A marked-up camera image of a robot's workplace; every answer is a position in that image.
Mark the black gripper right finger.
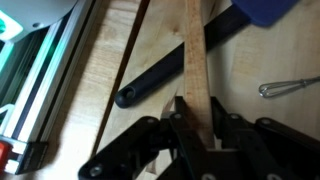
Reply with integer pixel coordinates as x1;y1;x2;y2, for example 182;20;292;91
209;96;320;180

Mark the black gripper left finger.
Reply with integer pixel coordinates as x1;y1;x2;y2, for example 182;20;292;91
78;96;208;180

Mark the blue spatula with black handle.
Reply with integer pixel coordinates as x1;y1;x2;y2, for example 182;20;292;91
114;0;301;109

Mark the small metal whisk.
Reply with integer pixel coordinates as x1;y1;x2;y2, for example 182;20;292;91
258;75;320;99

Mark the aluminium rail frame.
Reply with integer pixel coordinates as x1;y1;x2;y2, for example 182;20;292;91
0;0;104;176

